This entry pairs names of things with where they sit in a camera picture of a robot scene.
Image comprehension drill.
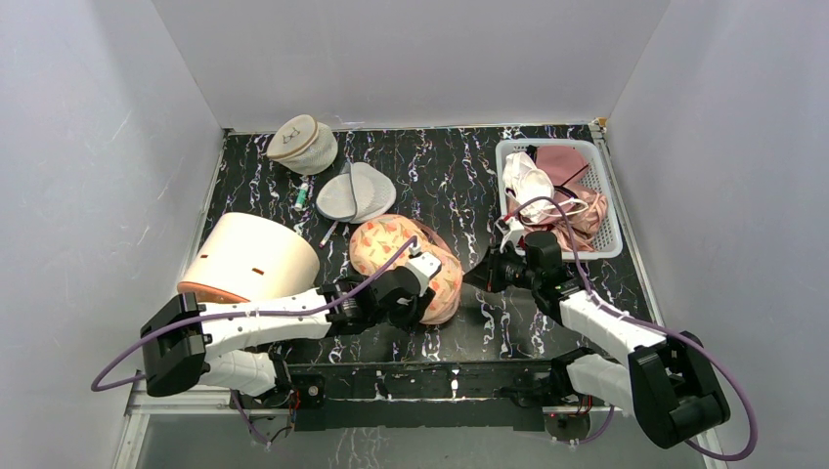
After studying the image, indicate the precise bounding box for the pink satin garment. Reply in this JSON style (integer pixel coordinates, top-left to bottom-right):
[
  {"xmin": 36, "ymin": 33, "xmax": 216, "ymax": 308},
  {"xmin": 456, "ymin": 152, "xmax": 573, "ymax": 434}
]
[{"xmin": 505, "ymin": 146, "xmax": 608, "ymax": 252}]

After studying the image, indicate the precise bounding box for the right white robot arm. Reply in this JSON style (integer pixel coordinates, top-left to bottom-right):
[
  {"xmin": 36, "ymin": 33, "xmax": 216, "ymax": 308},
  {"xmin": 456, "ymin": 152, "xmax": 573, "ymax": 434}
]
[{"xmin": 463, "ymin": 232, "xmax": 731, "ymax": 448}]

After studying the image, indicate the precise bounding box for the pink pen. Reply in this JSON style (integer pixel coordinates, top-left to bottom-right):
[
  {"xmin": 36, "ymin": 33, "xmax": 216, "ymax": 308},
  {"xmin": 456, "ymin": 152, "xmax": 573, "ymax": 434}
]
[{"xmin": 318, "ymin": 221, "xmax": 339, "ymax": 249}]

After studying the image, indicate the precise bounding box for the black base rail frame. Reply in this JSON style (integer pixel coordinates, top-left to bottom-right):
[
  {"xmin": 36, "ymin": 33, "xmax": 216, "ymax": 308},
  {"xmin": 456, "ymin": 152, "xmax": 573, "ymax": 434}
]
[{"xmin": 129, "ymin": 359, "xmax": 610, "ymax": 435}]

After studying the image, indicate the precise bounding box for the white plastic basket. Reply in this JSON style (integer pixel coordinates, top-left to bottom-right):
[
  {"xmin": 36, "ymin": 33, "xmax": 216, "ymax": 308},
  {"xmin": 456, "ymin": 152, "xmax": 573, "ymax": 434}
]
[{"xmin": 496, "ymin": 138, "xmax": 623, "ymax": 261}]

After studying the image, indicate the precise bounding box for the small green white tube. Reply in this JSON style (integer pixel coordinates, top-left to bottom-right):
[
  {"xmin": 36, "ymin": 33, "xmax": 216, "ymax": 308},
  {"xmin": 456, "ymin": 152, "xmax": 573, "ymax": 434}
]
[{"xmin": 293, "ymin": 182, "xmax": 310, "ymax": 211}]

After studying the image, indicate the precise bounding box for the peach floral mesh laundry bag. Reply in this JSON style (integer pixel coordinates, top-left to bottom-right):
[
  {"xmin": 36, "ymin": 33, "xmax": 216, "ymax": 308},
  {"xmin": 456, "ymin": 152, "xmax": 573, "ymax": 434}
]
[{"xmin": 349, "ymin": 214, "xmax": 463, "ymax": 325}]

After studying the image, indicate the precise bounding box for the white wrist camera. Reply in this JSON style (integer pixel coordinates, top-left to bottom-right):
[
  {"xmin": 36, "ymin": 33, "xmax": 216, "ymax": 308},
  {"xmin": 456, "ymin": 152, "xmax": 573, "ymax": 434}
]
[
  {"xmin": 405, "ymin": 251, "xmax": 442, "ymax": 289},
  {"xmin": 495, "ymin": 216, "xmax": 525, "ymax": 253}
]

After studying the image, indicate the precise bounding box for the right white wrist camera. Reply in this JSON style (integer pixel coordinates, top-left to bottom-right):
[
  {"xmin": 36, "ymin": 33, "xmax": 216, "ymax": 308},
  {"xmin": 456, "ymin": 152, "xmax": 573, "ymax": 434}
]
[{"xmin": 495, "ymin": 216, "xmax": 525, "ymax": 253}]

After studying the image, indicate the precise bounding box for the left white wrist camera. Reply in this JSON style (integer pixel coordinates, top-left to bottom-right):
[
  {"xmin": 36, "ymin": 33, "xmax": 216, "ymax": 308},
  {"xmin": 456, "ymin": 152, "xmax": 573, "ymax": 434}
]
[{"xmin": 405, "ymin": 251, "xmax": 442, "ymax": 289}]

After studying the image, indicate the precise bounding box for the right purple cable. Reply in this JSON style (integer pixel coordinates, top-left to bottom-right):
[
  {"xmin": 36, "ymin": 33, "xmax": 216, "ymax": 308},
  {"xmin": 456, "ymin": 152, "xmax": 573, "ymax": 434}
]
[{"xmin": 511, "ymin": 196, "xmax": 759, "ymax": 463}]

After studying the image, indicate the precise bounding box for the white bra in basket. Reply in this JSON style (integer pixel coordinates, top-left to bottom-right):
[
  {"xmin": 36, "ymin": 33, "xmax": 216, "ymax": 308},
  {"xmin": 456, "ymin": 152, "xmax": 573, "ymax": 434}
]
[{"xmin": 502, "ymin": 151, "xmax": 589, "ymax": 225}]

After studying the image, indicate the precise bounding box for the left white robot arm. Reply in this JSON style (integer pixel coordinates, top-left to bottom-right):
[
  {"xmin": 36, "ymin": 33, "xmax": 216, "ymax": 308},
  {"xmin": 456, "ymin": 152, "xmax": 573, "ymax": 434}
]
[{"xmin": 140, "ymin": 262, "xmax": 440, "ymax": 406}]

